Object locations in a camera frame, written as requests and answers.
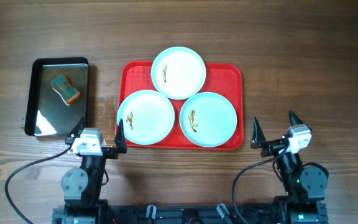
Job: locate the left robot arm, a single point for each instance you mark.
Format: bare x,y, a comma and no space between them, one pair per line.
82,186

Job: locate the teal orange sponge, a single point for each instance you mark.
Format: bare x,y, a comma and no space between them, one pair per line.
63,86

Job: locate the red plastic tray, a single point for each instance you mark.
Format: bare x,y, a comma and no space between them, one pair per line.
222,78

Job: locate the white plate top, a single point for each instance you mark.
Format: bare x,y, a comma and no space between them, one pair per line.
178,73

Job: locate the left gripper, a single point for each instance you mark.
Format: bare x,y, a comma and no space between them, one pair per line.
107,151

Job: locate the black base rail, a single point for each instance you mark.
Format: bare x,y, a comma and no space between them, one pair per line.
252,213

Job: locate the white plate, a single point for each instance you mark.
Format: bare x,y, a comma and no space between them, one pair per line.
208,119
178,73
148,117

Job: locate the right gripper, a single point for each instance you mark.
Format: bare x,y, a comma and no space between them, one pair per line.
276,145

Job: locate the black metal water tray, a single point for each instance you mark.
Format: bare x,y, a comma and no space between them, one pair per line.
47,114

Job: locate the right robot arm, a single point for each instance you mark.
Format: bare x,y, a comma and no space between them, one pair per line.
305,184

